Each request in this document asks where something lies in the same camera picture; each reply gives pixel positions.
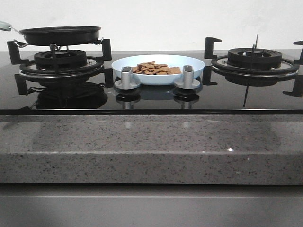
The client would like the black left gas burner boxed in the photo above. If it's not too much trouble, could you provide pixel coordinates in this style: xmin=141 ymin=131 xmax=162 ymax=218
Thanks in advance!
xmin=34 ymin=50 xmax=87 ymax=69

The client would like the black gas burner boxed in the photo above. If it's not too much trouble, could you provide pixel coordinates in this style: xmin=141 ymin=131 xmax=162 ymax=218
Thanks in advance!
xmin=34 ymin=50 xmax=87 ymax=69
xmin=227 ymin=48 xmax=282 ymax=70

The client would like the black pot grate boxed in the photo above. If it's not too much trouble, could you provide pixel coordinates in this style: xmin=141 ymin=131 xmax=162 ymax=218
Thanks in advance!
xmin=7 ymin=39 xmax=112 ymax=79
xmin=204 ymin=37 xmax=303 ymax=79

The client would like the black glass gas hob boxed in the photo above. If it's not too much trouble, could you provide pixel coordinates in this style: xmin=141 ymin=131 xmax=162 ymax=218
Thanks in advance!
xmin=0 ymin=52 xmax=303 ymax=115

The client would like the light blue plate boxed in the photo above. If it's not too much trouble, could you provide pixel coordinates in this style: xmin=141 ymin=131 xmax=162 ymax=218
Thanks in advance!
xmin=112 ymin=54 xmax=205 ymax=85

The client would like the silver stove knob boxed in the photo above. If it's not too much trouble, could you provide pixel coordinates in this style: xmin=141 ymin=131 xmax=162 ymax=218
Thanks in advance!
xmin=114 ymin=66 xmax=141 ymax=90
xmin=174 ymin=65 xmax=201 ymax=90

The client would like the silver right stove knob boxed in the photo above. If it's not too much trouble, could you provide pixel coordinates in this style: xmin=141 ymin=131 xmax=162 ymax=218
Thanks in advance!
xmin=174 ymin=65 xmax=201 ymax=90

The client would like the black right pot grate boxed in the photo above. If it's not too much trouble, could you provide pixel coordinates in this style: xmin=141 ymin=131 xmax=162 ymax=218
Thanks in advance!
xmin=204 ymin=37 xmax=303 ymax=79

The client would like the brown meat slices pile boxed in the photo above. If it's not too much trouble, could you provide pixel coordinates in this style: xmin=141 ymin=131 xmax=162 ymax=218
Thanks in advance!
xmin=133 ymin=61 xmax=181 ymax=75

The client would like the metal wire pan support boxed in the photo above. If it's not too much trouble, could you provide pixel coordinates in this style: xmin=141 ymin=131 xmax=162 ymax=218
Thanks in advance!
xmin=12 ymin=37 xmax=105 ymax=50

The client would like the silver left stove knob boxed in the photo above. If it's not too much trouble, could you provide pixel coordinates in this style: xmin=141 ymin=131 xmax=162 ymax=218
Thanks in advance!
xmin=114 ymin=66 xmax=141 ymax=90

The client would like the grey cabinet front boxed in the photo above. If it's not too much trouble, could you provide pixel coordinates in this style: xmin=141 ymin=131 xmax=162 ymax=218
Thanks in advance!
xmin=0 ymin=184 xmax=303 ymax=227

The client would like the black right gas burner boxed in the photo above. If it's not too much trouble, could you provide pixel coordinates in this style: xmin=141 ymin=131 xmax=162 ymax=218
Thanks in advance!
xmin=227 ymin=48 xmax=282 ymax=70

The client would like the black frying pan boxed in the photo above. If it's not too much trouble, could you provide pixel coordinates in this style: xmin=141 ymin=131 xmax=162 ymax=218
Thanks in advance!
xmin=0 ymin=20 xmax=102 ymax=46

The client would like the black left pot grate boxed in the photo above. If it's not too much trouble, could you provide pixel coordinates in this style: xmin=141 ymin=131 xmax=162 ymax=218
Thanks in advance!
xmin=7 ymin=39 xmax=112 ymax=79

